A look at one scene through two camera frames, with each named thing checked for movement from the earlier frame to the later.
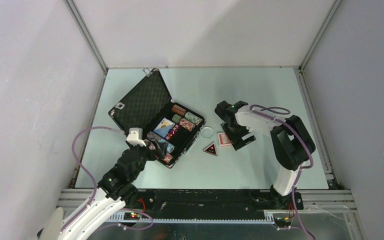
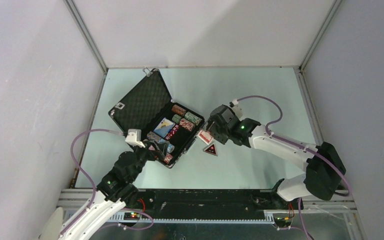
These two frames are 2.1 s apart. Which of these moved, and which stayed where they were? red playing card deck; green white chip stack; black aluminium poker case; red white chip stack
Moved: red playing card deck
Stayed: green white chip stack; black aluminium poker case; red white chip stack
